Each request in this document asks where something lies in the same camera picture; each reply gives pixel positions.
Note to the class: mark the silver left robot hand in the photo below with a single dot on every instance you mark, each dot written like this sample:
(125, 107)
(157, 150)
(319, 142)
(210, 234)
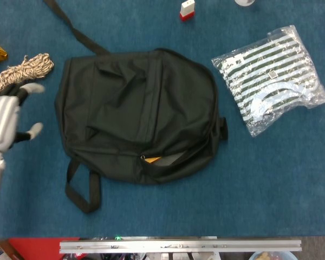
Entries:
(1, 119)

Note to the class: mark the black fabric backpack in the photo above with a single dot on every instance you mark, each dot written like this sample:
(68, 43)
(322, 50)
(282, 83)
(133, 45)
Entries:
(140, 108)

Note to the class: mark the yellow and white book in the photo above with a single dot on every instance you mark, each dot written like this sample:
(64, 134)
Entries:
(152, 159)

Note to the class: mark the red flat object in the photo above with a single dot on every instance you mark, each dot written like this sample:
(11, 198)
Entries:
(43, 247)

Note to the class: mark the red and white small box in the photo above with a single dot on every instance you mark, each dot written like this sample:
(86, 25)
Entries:
(187, 9)

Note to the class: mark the white bottle with pink label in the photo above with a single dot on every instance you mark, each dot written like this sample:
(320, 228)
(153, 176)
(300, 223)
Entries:
(245, 2)

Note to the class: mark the striped garment in plastic bag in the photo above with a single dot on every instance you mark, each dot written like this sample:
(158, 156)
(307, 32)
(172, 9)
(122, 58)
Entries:
(270, 81)

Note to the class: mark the blue bowl with contents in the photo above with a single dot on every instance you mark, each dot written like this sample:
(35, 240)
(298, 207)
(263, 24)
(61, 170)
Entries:
(270, 256)

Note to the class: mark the aluminium profile rail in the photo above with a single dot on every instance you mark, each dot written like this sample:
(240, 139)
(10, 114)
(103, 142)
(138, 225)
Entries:
(178, 246)

